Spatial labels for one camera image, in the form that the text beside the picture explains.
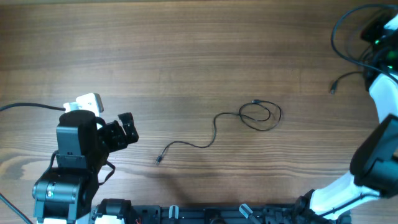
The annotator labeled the thin black usb cable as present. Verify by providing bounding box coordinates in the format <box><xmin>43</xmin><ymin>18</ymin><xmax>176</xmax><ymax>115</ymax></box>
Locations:
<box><xmin>154</xmin><ymin>99</ymin><xmax>283</xmax><ymax>166</ymax></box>

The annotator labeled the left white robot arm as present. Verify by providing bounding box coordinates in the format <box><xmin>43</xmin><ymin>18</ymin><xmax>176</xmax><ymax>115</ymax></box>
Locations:
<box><xmin>32</xmin><ymin>110</ymin><xmax>139</xmax><ymax>223</ymax></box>

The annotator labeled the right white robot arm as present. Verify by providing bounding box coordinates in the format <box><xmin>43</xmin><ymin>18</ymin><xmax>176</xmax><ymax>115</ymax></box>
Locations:
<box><xmin>291</xmin><ymin>14</ymin><xmax>397</xmax><ymax>223</ymax></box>

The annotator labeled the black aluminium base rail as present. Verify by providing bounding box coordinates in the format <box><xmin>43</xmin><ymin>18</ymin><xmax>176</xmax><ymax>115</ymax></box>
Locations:
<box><xmin>132</xmin><ymin>204</ymin><xmax>352</xmax><ymax>224</ymax></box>

